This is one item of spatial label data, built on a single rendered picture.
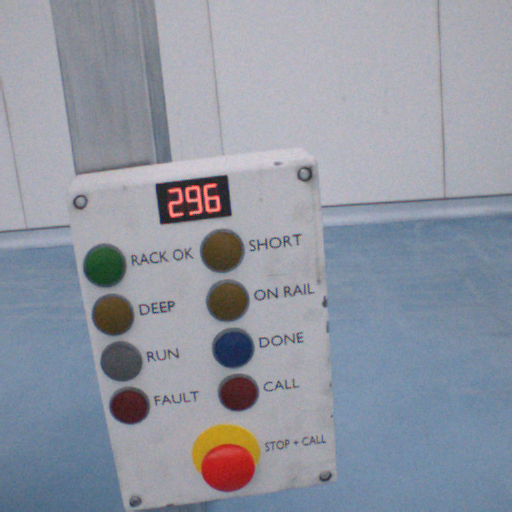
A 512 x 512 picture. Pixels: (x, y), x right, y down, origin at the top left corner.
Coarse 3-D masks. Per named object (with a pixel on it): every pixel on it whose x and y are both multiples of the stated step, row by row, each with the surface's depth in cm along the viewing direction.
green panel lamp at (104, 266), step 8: (104, 248) 51; (88, 256) 51; (96, 256) 51; (104, 256) 51; (112, 256) 51; (120, 256) 51; (88, 264) 51; (96, 264) 51; (104, 264) 51; (112, 264) 51; (120, 264) 51; (88, 272) 51; (96, 272) 51; (104, 272) 51; (112, 272) 51; (120, 272) 51; (96, 280) 51; (104, 280) 51; (112, 280) 51
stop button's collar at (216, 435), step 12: (204, 432) 56; (216, 432) 56; (228, 432) 56; (240, 432) 56; (204, 444) 56; (216, 444) 57; (240, 444) 57; (252, 444) 57; (192, 456) 57; (252, 456) 57
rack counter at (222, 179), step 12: (180, 180) 50; (192, 180) 50; (204, 180) 50; (216, 180) 51; (228, 180) 51; (156, 192) 50; (228, 192) 51; (228, 204) 51; (192, 216) 51; (204, 216) 51; (216, 216) 51
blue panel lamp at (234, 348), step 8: (224, 336) 54; (232, 336) 54; (240, 336) 54; (216, 344) 54; (224, 344) 54; (232, 344) 54; (240, 344) 54; (248, 344) 54; (216, 352) 54; (224, 352) 54; (232, 352) 54; (240, 352) 54; (248, 352) 54; (224, 360) 54; (232, 360) 54; (240, 360) 54
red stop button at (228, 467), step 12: (228, 444) 55; (204, 456) 55; (216, 456) 54; (228, 456) 54; (240, 456) 54; (204, 468) 54; (216, 468) 54; (228, 468) 54; (240, 468) 54; (252, 468) 55; (204, 480) 55; (216, 480) 55; (228, 480) 55; (240, 480) 55
